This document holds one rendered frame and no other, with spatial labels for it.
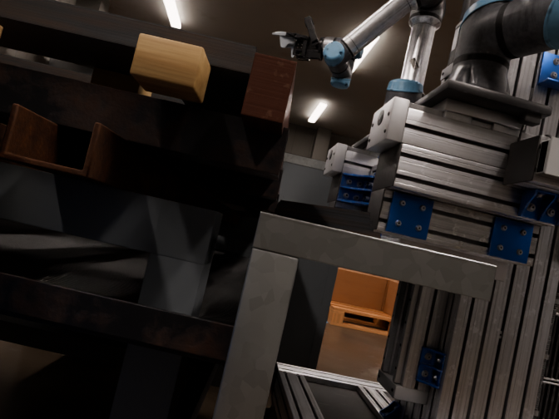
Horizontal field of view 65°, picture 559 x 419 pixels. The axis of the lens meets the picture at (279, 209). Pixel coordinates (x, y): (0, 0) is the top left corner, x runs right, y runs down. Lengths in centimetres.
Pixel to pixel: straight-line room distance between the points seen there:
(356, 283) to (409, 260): 429
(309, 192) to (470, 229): 113
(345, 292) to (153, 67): 430
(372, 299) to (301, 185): 287
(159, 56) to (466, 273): 32
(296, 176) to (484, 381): 119
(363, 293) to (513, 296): 352
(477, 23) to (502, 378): 84
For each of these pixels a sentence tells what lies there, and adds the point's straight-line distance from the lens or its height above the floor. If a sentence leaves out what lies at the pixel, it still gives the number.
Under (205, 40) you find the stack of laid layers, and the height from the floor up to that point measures 84.
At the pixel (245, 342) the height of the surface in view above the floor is 57.
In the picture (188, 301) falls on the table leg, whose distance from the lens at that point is 50.
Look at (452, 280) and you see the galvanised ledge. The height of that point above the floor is 66.
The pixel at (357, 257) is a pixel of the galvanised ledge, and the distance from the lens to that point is 37.
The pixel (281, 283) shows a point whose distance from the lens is 37.
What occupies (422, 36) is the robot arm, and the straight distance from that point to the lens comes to 178.
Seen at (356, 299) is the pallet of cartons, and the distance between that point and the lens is 469.
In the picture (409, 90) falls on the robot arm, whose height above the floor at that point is 122.
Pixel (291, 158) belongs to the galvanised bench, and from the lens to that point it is 206.
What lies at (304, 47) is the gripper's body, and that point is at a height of 141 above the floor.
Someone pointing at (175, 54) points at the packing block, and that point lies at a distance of 43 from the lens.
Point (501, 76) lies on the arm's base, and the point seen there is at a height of 109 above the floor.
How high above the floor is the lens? 66
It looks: 4 degrees up
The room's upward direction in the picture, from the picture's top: 13 degrees clockwise
